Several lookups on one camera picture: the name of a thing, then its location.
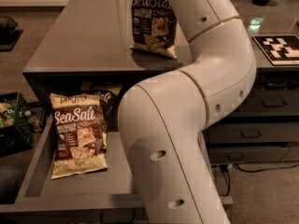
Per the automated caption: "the brown sea salt chip bag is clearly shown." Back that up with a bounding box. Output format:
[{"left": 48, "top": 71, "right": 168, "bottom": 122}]
[{"left": 131, "top": 0, "right": 177, "bottom": 59}]

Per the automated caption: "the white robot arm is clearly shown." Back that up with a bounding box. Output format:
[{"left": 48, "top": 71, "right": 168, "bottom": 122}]
[{"left": 118, "top": 0, "right": 256, "bottom": 224}]

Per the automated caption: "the back brown chip bag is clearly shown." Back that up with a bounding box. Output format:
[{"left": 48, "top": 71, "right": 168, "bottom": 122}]
[{"left": 80, "top": 81, "right": 122, "bottom": 117}]

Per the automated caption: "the middle brown chip bag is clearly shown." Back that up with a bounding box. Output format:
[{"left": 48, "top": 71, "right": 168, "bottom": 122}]
[{"left": 50, "top": 93, "right": 107, "bottom": 179}]

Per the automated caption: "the middle right grey drawer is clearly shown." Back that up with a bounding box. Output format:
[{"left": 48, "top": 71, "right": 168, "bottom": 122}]
[{"left": 205, "top": 122, "right": 299, "bottom": 145}]

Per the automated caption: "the lower right grey drawer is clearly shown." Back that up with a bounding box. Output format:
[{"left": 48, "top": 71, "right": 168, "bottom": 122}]
[{"left": 208, "top": 147, "right": 299, "bottom": 164}]

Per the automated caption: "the grey counter cabinet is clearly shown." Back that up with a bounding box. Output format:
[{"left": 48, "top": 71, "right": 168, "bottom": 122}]
[{"left": 23, "top": 0, "right": 298, "bottom": 118}]

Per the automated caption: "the upper right grey drawer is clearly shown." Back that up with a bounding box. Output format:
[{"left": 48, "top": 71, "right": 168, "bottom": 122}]
[{"left": 231, "top": 90, "right": 299, "bottom": 118}]

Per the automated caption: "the small bottle beside crate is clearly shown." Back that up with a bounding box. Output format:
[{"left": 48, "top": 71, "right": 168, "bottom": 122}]
[{"left": 24, "top": 110, "right": 41, "bottom": 133}]

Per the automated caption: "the black crate with items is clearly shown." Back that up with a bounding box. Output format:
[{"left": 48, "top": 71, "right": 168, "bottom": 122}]
[{"left": 0, "top": 92, "right": 32, "bottom": 157}]

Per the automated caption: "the black and white marker board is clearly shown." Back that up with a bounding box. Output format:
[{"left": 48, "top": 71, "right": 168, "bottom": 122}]
[{"left": 252, "top": 35, "right": 299, "bottom": 65}]

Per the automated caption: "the black object on floor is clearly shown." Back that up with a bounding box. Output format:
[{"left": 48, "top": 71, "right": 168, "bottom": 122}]
[{"left": 0, "top": 16, "right": 23, "bottom": 52}]

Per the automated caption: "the black power cable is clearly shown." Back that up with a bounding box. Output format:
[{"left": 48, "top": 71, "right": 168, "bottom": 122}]
[{"left": 218, "top": 161, "right": 299, "bottom": 197}]

